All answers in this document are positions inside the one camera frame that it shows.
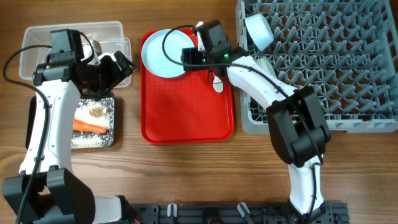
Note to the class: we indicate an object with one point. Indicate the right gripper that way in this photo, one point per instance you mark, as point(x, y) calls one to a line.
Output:
point(191, 59)

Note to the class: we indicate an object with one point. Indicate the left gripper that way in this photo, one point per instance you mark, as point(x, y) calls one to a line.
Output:
point(115, 76)

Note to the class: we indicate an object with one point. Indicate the white plastic spoon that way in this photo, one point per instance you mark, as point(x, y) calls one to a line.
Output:
point(217, 83)

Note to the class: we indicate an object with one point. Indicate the light blue plate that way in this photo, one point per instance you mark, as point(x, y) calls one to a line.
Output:
point(154, 59)

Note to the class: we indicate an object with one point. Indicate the green bowl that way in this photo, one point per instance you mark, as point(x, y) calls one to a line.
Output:
point(266, 66)

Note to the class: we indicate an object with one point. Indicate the light blue bowl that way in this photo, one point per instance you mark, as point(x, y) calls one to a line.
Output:
point(259, 31)

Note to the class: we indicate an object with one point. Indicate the white rice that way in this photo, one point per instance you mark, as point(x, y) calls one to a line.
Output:
point(87, 141)

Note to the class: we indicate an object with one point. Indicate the brown food scrap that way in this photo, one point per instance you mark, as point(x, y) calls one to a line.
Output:
point(97, 112)

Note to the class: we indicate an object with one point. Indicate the orange carrot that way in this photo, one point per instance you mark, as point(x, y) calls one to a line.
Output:
point(86, 127)

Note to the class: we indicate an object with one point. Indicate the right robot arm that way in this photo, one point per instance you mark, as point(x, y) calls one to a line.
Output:
point(297, 125)

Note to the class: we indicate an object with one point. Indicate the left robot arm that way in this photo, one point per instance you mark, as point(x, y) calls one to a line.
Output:
point(45, 189)

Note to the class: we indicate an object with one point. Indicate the grey dishwasher rack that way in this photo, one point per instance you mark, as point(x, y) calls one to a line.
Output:
point(345, 50)

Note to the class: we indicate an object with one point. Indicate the clear plastic bin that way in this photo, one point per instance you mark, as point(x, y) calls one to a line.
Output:
point(109, 34)

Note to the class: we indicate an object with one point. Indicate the red serving tray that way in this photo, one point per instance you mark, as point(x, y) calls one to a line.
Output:
point(185, 109)

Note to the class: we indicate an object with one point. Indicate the black tray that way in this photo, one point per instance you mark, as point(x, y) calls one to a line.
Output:
point(110, 137)

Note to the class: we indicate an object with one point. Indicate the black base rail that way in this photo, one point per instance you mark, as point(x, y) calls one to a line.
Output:
point(268, 213)

